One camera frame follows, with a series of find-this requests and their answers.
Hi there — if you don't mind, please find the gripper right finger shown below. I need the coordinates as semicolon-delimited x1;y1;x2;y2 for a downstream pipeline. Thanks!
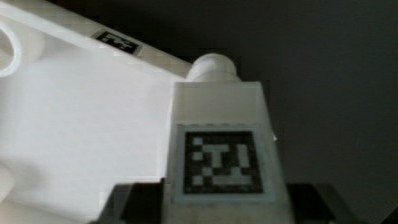
287;183;367;224

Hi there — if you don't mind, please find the white square tabletop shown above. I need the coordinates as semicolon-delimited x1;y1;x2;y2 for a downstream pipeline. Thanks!
0;0;190;223

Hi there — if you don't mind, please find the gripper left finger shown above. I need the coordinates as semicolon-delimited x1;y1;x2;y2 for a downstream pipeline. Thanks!
86;179;163;224

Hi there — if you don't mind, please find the white table leg with tag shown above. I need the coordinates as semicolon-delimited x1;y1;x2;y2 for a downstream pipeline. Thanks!
161;53;294;224

